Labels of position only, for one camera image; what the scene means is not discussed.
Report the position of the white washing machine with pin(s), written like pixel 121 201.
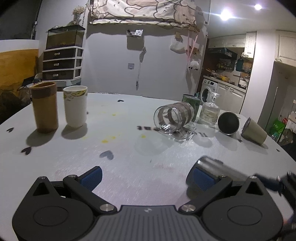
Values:
pixel 207 87

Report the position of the grey metal cup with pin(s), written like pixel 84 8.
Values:
pixel 217 168

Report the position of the dried flower vase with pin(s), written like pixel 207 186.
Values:
pixel 76 13

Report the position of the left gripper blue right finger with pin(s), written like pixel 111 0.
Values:
pixel 211 186

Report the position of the patterned hanging blanket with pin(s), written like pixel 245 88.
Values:
pixel 179 14

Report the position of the white wall socket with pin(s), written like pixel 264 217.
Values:
pixel 130 66

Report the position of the white paper cup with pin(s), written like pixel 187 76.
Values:
pixel 75 104

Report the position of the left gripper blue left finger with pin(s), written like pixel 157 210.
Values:
pixel 81 187

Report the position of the beige cup lying down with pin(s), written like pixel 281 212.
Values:
pixel 253 132

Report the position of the glass terrarium tank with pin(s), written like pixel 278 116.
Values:
pixel 66 36

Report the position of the clear glass decanter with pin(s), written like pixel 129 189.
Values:
pixel 210 111

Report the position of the black cup with brown sleeve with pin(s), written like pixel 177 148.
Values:
pixel 228 123

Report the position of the brown cardboard tube cup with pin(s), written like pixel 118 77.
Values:
pixel 44 99

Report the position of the white plastic bag on wall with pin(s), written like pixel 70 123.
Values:
pixel 177 46

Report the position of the green tin can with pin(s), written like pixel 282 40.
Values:
pixel 195 103

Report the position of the white drawer cabinet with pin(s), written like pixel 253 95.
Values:
pixel 62 64

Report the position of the glass mug with brown sleeve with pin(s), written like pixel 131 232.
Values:
pixel 172 117

